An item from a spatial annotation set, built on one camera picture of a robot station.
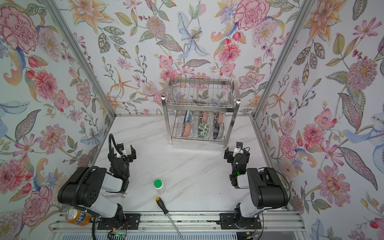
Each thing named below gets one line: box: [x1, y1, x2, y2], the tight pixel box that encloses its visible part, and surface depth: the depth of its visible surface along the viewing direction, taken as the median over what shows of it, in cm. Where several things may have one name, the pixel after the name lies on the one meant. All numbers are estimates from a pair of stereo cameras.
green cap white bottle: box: [153, 179, 166, 195], surface depth 78 cm
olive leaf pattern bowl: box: [199, 110, 210, 124], surface depth 109 cm
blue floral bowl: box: [183, 110, 194, 124], surface depth 108 cm
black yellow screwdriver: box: [155, 197, 184, 240], surface depth 80 cm
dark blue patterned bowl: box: [213, 123, 224, 140], surface depth 108 cm
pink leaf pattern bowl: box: [217, 112, 225, 125], surface depth 106 cm
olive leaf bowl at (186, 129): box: [181, 122, 192, 138], surface depth 100 cm
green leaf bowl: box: [198, 123, 210, 139], surface depth 107 cm
